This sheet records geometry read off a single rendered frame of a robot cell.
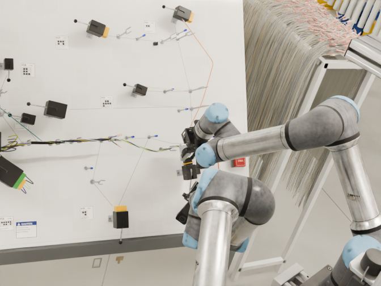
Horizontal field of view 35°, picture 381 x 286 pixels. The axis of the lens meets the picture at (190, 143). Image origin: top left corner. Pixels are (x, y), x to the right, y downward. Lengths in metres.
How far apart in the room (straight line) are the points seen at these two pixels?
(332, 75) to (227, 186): 1.67
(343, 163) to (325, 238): 2.30
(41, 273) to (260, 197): 1.03
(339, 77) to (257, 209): 1.60
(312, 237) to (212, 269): 2.60
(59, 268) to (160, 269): 0.44
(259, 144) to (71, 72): 0.81
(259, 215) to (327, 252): 2.35
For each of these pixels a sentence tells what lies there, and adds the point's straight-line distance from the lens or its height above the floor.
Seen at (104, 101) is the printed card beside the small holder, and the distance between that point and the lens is 2.33.
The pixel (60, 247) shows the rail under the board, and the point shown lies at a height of 0.86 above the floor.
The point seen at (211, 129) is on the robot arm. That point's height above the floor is 1.39.
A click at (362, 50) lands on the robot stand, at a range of 1.38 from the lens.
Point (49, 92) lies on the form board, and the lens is 2.28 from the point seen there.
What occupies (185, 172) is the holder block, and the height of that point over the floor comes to 1.11.
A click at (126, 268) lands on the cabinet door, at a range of 2.54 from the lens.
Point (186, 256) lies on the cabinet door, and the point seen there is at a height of 0.70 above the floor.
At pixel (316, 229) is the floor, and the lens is 4.21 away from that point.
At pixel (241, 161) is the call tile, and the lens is 2.52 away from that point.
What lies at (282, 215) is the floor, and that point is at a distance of 4.19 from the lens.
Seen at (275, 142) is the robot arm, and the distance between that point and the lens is 1.83.
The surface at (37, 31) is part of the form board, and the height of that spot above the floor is 1.47.
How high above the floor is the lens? 2.48
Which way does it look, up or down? 33 degrees down
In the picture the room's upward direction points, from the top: 17 degrees clockwise
